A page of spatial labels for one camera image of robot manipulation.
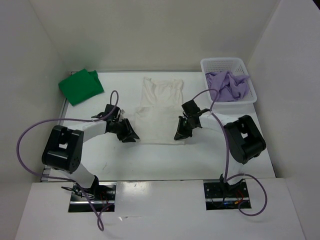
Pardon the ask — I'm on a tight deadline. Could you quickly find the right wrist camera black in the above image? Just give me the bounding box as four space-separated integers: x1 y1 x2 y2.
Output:
181 99 201 117

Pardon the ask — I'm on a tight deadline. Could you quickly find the white t shirt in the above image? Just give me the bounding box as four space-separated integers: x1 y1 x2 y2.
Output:
133 77 185 145

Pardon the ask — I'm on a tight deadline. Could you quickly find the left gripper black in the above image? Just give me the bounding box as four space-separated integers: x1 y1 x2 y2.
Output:
110 118 140 143

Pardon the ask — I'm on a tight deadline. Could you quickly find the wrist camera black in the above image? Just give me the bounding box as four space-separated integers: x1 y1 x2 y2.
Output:
181 99 201 117
91 104 122 122

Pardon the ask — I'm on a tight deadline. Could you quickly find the purple t shirt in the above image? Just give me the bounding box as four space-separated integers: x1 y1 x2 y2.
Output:
205 70 250 102

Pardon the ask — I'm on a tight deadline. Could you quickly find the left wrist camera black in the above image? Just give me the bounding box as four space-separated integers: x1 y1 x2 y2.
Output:
91 104 122 122

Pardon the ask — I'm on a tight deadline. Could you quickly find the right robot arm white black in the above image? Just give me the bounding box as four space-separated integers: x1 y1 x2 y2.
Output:
174 108 266 197

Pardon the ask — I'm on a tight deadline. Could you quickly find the green t shirt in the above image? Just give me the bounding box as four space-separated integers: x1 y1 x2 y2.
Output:
58 69 104 106

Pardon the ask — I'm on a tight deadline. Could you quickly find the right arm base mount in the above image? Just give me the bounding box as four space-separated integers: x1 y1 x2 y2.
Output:
203 179 252 211

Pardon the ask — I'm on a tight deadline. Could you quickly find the white plastic basket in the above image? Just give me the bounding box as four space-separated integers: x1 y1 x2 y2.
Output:
200 57 258 109

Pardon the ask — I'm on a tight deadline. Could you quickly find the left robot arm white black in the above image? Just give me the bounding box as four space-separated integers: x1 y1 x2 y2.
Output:
41 118 140 200

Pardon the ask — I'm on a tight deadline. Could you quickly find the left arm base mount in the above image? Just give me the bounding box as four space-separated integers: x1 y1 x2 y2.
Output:
61 181 117 213

